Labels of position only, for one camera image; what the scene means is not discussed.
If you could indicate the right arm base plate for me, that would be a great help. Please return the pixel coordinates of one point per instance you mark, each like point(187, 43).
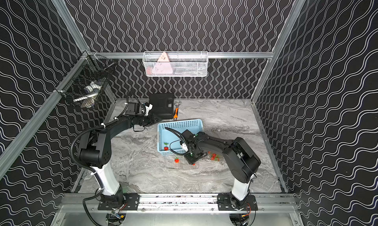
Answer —
point(228, 202)

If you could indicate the orange handled tool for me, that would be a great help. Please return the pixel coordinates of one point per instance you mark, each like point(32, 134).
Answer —
point(177, 104)

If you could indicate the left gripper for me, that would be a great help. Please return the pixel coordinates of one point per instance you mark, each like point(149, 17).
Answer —
point(152, 119)

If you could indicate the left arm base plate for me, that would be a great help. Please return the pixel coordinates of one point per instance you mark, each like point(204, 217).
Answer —
point(126, 202)

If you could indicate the aluminium front rail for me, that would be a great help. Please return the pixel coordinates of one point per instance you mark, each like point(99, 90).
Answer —
point(199, 203)

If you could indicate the black wire mesh basket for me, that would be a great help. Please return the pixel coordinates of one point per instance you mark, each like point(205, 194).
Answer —
point(95, 68)

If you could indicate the white items in mesh basket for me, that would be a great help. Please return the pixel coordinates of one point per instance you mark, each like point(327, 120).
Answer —
point(88, 99)

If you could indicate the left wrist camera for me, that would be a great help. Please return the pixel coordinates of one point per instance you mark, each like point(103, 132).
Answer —
point(148, 107)

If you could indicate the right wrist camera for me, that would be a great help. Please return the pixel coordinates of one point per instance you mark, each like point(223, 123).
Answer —
point(184, 146)

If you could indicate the pink triangle card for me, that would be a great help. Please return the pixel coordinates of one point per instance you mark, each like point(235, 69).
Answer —
point(162, 66)

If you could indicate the light blue plastic basket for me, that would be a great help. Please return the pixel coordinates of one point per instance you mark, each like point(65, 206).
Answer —
point(164, 135)

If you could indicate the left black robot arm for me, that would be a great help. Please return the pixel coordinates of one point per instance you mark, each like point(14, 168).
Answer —
point(92, 149)

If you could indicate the clear plastic clamshell container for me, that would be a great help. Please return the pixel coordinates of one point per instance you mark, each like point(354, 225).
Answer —
point(210, 160)

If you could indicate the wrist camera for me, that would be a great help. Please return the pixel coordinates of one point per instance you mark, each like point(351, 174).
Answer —
point(148, 107)
point(184, 146)

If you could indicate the white wire wall basket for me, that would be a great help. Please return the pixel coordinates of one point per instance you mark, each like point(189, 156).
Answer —
point(184, 63)

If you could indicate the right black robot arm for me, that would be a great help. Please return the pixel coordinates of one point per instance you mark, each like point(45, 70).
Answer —
point(241, 160)

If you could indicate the black box device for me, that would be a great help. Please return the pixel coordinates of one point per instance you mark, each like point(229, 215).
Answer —
point(163, 105)

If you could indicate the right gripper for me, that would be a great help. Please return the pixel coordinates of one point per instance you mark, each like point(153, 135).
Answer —
point(190, 160)

